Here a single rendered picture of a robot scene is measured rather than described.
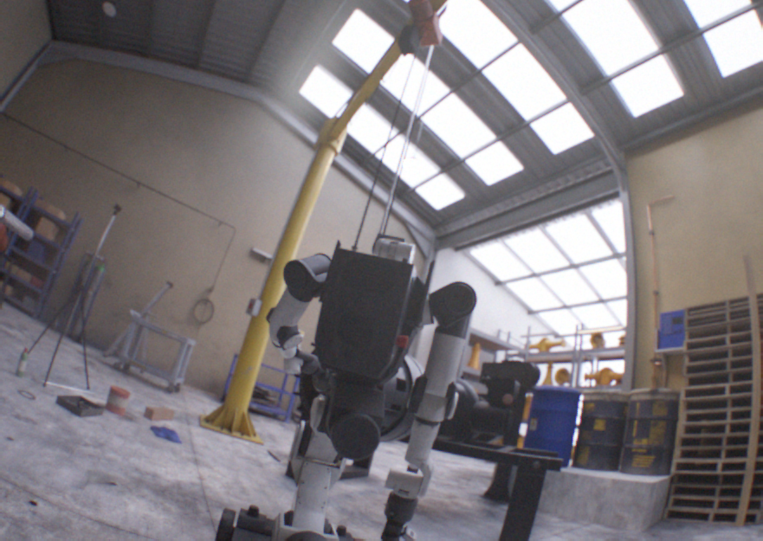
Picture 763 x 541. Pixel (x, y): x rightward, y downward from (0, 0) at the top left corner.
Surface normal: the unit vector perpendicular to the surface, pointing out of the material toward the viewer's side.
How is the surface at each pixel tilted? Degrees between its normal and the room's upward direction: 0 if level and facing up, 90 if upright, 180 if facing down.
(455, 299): 96
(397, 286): 96
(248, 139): 90
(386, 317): 111
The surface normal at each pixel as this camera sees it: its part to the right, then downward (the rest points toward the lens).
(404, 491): -0.20, -0.12
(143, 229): 0.52, -0.22
